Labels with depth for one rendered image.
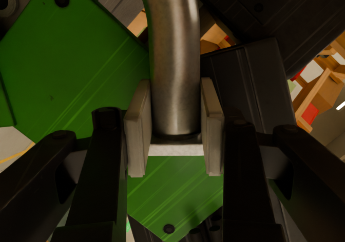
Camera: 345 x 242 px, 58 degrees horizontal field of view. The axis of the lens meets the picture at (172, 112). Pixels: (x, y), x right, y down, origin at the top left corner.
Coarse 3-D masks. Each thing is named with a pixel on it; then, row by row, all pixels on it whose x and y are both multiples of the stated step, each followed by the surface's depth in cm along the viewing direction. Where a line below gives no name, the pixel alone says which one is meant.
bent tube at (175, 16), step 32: (160, 0) 16; (192, 0) 17; (160, 32) 17; (192, 32) 17; (160, 64) 17; (192, 64) 17; (160, 96) 18; (192, 96) 18; (160, 128) 18; (192, 128) 18
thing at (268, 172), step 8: (224, 112) 16; (232, 112) 16; (240, 112) 16; (224, 120) 15; (224, 128) 14; (264, 136) 13; (264, 144) 12; (272, 144) 12; (264, 152) 12; (272, 152) 12; (280, 152) 12; (264, 160) 12; (272, 160) 12; (280, 160) 12; (288, 160) 12; (264, 168) 12; (272, 168) 12; (280, 168) 12; (288, 168) 12; (272, 176) 12; (280, 176) 12; (288, 176) 12
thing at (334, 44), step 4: (344, 32) 88; (340, 36) 88; (344, 36) 88; (336, 40) 88; (340, 40) 88; (344, 40) 88; (332, 44) 94; (336, 44) 90; (340, 44) 88; (344, 44) 88; (336, 48) 94; (340, 48) 90; (344, 48) 88; (340, 52) 94; (344, 52) 90; (344, 56) 94
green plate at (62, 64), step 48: (48, 0) 21; (96, 0) 21; (0, 48) 22; (48, 48) 22; (96, 48) 22; (144, 48) 22; (48, 96) 23; (96, 96) 23; (144, 192) 26; (192, 192) 25
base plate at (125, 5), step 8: (104, 0) 67; (112, 0) 70; (120, 0) 73; (128, 0) 76; (136, 0) 80; (112, 8) 73; (120, 8) 76; (128, 8) 80; (136, 8) 84; (120, 16) 80; (128, 16) 84; (136, 16) 89; (128, 24) 89
